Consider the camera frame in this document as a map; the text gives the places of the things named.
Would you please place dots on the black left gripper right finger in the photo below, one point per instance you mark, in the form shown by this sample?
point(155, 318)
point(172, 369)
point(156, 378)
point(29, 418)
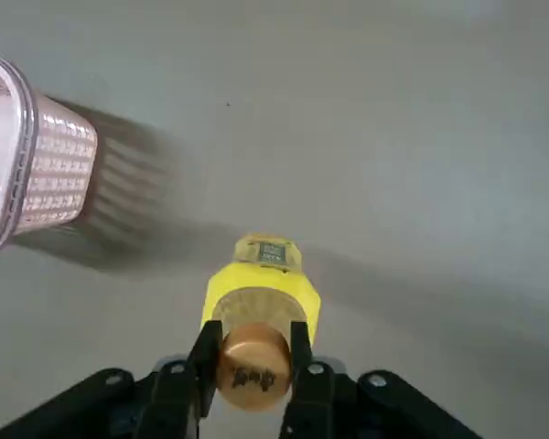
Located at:
point(329, 402)

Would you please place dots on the pink plastic basket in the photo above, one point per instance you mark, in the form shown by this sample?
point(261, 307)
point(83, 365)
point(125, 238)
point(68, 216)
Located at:
point(55, 164)

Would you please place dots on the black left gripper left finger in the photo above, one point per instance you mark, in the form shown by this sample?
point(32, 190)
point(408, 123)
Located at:
point(164, 398)

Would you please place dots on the yellow drink bottle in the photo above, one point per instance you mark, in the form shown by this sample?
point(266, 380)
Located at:
point(256, 292)

